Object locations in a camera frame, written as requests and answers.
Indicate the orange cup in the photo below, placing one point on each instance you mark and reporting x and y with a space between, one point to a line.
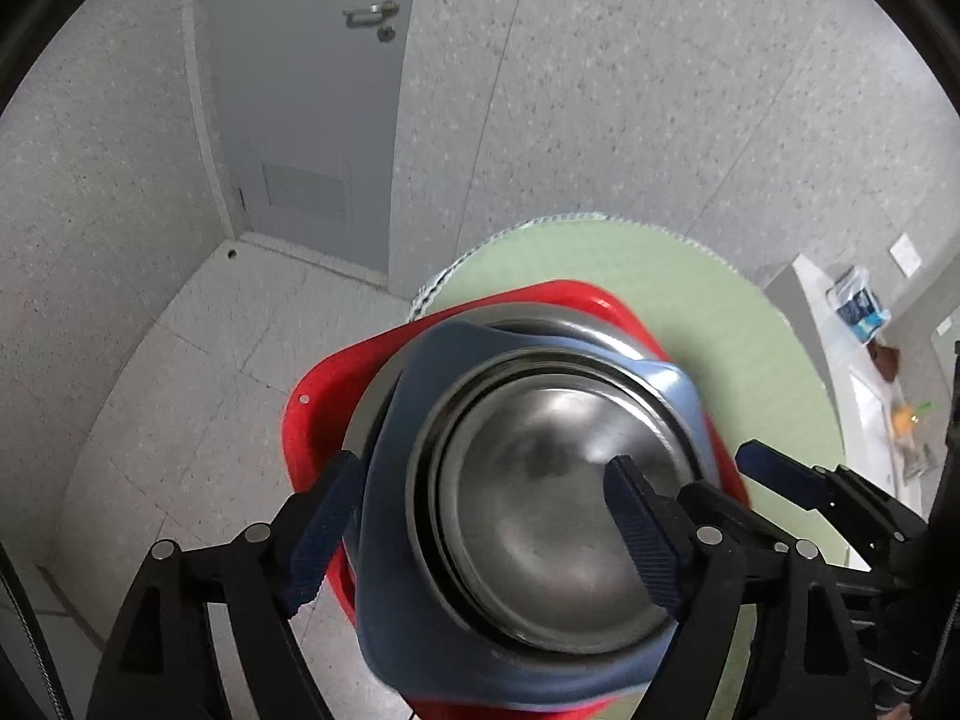
904 420

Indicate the blue plastic basin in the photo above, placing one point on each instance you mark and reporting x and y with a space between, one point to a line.
420 615

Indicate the blue tissue pack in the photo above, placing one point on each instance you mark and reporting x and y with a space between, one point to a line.
859 304

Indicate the metal faucet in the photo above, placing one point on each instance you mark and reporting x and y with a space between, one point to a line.
921 461

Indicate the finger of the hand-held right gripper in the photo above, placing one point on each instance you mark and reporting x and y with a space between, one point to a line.
772 469

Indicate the dark red cloth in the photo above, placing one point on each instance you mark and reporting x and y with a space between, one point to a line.
886 361

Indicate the red plastic basin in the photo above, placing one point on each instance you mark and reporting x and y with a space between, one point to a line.
315 405

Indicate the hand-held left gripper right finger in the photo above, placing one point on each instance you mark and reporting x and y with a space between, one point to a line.
637 532

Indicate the white wall socket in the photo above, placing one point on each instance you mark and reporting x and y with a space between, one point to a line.
906 253

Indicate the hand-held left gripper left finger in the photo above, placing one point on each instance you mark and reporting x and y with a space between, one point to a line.
322 532

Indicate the white sink counter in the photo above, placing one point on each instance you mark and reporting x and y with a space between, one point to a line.
862 390

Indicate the grey door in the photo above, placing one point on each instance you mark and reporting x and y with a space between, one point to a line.
300 90

